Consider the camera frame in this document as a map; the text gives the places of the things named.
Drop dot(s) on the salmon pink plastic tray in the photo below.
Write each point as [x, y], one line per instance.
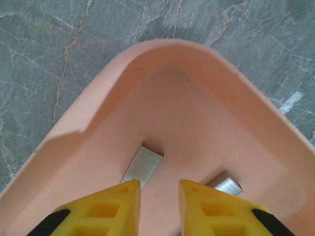
[184, 110]

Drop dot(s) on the grey staple strip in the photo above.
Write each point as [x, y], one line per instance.
[227, 184]
[145, 162]

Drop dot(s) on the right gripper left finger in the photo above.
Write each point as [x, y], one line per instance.
[103, 211]

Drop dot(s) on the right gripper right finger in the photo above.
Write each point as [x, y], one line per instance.
[216, 211]

